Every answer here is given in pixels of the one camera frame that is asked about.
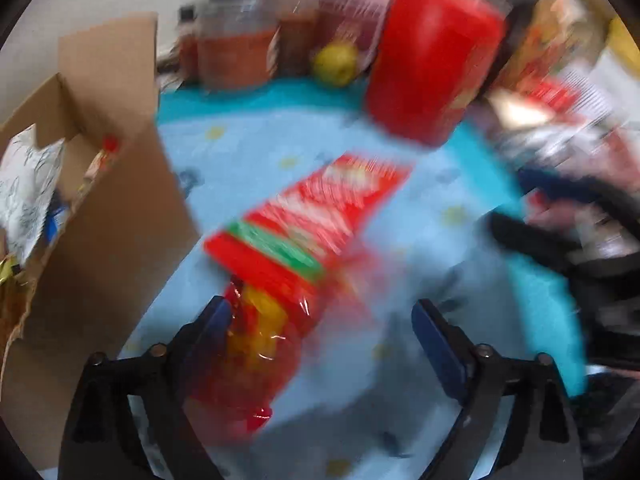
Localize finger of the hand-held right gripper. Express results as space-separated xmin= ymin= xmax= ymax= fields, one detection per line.
xmin=487 ymin=210 xmax=577 ymax=273
xmin=517 ymin=167 xmax=616 ymax=207

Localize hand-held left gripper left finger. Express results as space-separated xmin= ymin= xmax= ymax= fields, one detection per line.
xmin=57 ymin=295 xmax=236 ymax=480

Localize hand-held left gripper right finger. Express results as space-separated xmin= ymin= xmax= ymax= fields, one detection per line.
xmin=411 ymin=298 xmax=583 ymax=480

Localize cardboard box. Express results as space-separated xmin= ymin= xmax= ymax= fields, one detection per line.
xmin=0 ymin=12 xmax=201 ymax=466

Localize red green snack packet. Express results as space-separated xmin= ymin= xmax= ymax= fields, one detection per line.
xmin=187 ymin=152 xmax=413 ymax=433

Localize small red snack packet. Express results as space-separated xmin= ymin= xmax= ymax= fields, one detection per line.
xmin=82 ymin=135 xmax=121 ymax=186

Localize white patterned snack packet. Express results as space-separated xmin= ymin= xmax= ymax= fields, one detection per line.
xmin=0 ymin=125 xmax=66 ymax=266

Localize red tin container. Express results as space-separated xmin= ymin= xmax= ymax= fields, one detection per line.
xmin=365 ymin=0 xmax=506 ymax=148

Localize blue leaf print tablecloth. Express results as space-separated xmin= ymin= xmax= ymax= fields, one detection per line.
xmin=40 ymin=77 xmax=588 ymax=480

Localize yellow green fruit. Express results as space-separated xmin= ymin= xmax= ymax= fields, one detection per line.
xmin=312 ymin=42 xmax=360 ymax=87

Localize jar with red contents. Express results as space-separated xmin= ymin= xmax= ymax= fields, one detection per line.
xmin=196 ymin=0 xmax=278 ymax=88

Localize pink container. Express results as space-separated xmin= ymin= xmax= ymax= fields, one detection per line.
xmin=302 ymin=0 xmax=396 ymax=56

